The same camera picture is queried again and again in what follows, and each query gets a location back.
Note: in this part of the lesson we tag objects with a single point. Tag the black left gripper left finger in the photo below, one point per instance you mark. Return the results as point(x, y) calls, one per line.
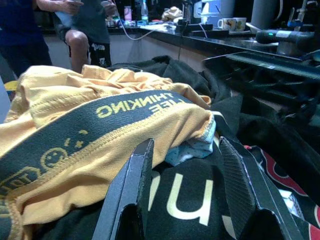
point(125, 195)

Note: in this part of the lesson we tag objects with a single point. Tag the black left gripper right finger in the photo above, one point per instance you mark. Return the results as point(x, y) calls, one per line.
point(240, 190)

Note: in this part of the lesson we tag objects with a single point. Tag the black red patterned garment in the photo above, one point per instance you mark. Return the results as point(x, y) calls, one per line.
point(282, 180)

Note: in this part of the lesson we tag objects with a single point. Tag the black garment with gold print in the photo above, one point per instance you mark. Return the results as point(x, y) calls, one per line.
point(185, 195)

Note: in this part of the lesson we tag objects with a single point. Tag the light blue dotted cloth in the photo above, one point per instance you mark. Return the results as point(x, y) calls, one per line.
point(192, 150)

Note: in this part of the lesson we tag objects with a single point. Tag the black fleece garment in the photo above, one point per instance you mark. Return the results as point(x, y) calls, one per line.
point(250, 120)

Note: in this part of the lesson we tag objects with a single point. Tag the yellow garment with black waistband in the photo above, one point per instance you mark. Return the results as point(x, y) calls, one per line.
point(75, 120)

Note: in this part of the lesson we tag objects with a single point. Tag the black countertop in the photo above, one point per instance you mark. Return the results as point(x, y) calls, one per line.
point(212, 37)

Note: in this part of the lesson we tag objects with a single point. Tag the black power tool green light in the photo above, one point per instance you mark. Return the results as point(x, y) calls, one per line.
point(282, 36)

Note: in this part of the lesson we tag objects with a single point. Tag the white mug with yellow print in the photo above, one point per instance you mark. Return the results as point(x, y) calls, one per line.
point(240, 24)

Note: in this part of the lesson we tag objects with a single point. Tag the person in dark shorts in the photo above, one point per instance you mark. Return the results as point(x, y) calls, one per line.
point(85, 32)

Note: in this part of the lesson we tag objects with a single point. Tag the grey cylindrical container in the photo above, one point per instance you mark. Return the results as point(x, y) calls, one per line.
point(266, 12)

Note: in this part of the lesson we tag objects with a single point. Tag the pink water bottle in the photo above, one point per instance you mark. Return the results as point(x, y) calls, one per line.
point(127, 12)

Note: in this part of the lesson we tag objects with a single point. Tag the black coffee machine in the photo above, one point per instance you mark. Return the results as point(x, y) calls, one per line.
point(192, 12)

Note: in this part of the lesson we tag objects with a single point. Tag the clear plastic bottle green label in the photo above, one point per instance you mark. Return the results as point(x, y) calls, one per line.
point(144, 11)

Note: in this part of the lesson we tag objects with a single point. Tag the beige crumpled cloth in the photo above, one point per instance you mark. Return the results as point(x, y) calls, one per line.
point(172, 13)

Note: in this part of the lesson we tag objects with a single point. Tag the person in blue shirt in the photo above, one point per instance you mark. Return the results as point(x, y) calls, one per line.
point(20, 32)

